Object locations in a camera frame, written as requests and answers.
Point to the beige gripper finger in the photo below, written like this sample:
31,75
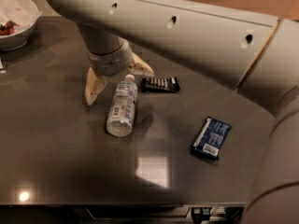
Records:
138,67
95,84

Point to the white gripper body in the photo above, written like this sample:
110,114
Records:
109,64

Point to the clear plastic water bottle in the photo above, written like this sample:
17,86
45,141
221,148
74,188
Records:
121,115

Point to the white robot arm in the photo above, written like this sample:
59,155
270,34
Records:
255,54

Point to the black snack bar wrapper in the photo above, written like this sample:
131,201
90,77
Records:
154,84

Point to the blue snack packet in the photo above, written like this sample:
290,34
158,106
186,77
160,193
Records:
210,139

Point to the red strawberries in bowl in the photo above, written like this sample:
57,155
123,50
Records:
8,28

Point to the white bowl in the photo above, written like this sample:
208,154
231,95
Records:
17,40

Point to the white napkin in bowl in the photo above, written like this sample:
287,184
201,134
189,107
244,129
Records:
23,12

